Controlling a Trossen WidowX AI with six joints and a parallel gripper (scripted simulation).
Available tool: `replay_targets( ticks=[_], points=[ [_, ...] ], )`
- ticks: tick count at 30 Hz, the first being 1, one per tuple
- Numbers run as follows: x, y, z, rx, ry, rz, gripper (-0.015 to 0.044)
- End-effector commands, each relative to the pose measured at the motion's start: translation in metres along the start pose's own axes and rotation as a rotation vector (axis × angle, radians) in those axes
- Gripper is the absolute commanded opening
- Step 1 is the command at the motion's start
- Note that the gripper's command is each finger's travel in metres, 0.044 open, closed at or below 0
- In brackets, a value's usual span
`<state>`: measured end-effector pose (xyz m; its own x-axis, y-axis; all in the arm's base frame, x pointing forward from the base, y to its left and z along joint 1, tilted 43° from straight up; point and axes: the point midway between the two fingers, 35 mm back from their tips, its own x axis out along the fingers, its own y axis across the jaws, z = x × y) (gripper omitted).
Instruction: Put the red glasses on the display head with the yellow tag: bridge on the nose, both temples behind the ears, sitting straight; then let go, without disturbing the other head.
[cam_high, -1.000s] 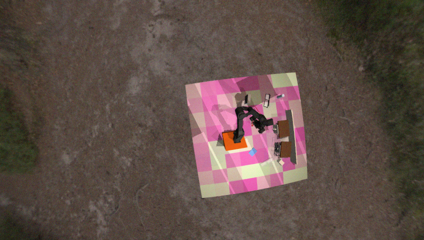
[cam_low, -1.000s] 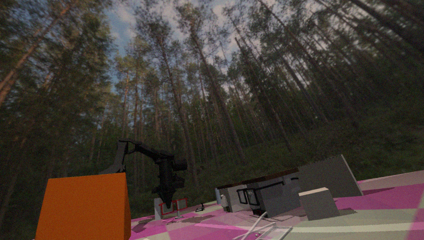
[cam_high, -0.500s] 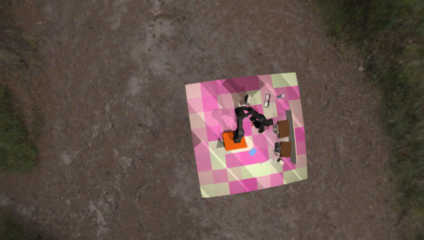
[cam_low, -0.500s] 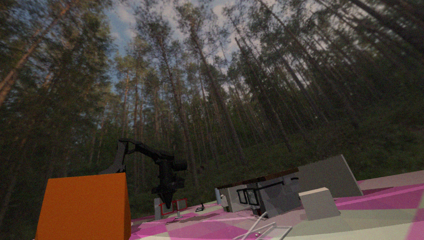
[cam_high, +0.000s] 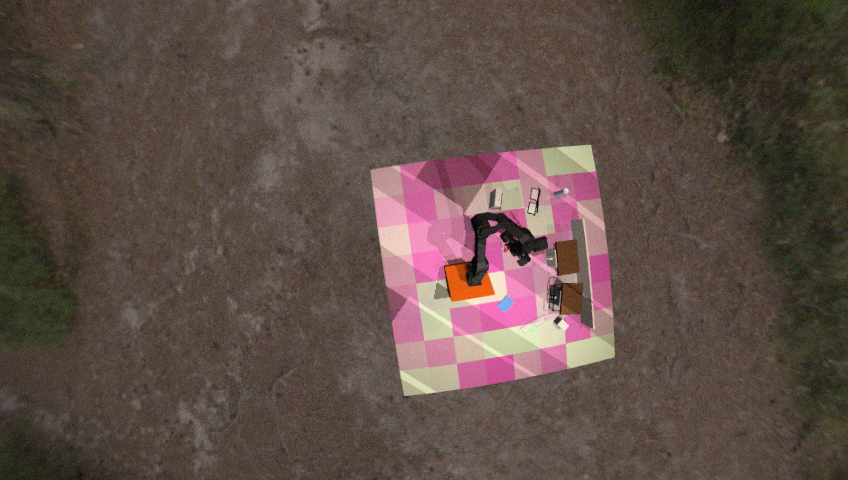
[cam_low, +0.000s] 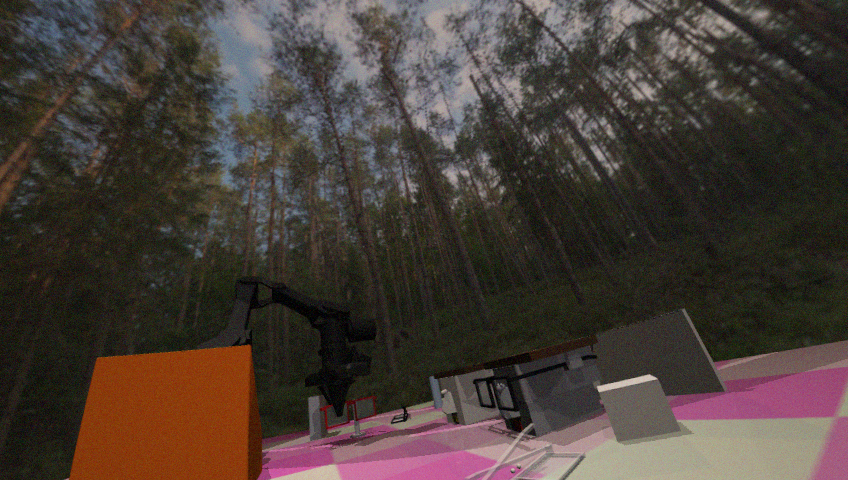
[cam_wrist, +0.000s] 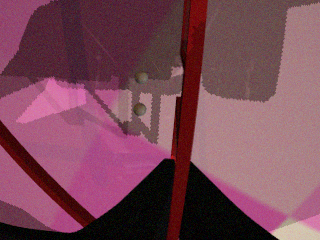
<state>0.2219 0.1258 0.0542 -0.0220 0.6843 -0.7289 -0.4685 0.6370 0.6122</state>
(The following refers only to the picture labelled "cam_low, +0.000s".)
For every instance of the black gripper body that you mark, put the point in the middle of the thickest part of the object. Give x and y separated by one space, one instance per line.
335 367

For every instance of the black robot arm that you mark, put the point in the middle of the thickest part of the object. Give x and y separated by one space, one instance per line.
323 315

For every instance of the red glasses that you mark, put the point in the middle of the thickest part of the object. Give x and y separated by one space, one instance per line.
364 408

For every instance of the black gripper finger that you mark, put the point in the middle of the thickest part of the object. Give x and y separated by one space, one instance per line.
338 393
326 394

